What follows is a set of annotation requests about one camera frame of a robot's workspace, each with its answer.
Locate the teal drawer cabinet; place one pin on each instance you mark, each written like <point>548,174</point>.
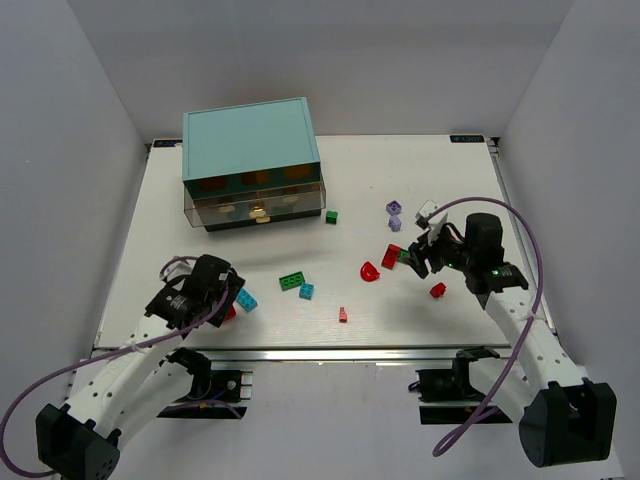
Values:
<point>249,147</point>

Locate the green long lego brick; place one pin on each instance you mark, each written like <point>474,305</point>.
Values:
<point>291,281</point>

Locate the small red lego brick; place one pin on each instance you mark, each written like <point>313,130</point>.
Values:
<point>438,290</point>

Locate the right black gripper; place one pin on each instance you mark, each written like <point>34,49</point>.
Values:
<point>431,251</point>

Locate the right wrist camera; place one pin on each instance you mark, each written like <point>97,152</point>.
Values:
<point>430,215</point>

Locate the long cyan lego brick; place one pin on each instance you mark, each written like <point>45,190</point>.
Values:
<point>246,301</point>

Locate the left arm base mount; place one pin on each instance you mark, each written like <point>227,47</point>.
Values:
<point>216,392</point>

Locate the purple lego brick lower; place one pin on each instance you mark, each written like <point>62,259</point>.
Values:
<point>395,223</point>

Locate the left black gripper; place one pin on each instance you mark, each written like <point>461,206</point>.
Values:
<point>229,293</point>

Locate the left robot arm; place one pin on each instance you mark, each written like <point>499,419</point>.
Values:
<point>84,438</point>

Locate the small cyan lego brick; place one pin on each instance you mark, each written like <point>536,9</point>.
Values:
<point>306,291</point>

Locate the purple lego brick upper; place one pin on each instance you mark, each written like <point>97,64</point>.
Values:
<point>393,208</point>

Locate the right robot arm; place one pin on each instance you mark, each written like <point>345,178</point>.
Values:
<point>561,415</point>

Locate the small green lego cube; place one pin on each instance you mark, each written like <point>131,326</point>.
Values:
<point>331,217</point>

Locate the red long lego brick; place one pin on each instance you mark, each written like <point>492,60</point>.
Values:
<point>390,256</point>

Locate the purple lego brick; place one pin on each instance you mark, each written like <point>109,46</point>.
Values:
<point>395,223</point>
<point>393,208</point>

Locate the red arch lego piece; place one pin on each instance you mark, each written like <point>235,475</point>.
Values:
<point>368,272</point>

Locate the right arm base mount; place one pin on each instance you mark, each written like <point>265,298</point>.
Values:
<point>445,394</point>

